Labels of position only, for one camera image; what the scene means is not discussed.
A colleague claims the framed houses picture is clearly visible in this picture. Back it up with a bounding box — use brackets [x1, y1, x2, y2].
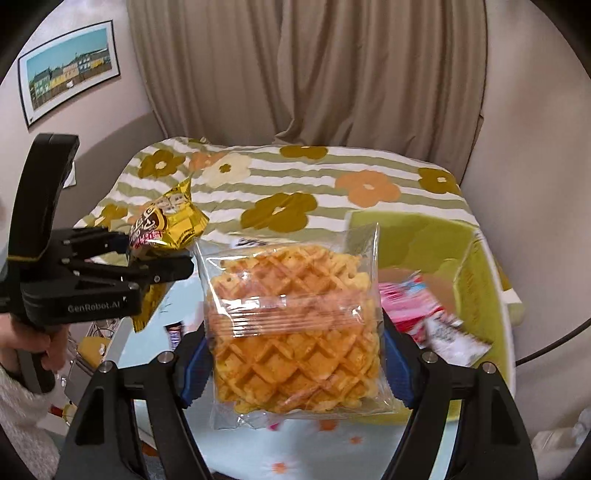
[17, 20, 120, 127]

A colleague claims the packaged waffle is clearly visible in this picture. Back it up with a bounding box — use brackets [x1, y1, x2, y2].
[194, 224, 400, 420]

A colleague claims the gold snack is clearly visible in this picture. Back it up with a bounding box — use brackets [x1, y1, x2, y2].
[128, 177, 209, 333]

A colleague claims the grey headboard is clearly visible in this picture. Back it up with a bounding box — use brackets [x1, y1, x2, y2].
[53, 112, 164, 228]

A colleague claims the pink snack packet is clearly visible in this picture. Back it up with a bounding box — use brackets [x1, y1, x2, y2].
[379, 272, 463, 347]

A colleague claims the floral striped quilt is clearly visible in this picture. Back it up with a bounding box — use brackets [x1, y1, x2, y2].
[77, 137, 478, 243]

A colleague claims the person left hand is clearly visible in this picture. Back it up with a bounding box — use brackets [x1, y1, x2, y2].
[0, 314, 69, 373]

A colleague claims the beige curtain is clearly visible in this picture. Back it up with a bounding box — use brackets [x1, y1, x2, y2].
[126, 1, 488, 178]

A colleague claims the daisy print tablecloth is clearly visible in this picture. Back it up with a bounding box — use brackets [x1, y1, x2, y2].
[107, 275, 404, 479]

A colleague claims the yellow-green cardboard box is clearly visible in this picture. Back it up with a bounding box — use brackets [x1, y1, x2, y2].
[346, 210, 524, 393]

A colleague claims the white shrimp chips bag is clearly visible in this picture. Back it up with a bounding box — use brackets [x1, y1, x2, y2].
[424, 315, 491, 367]

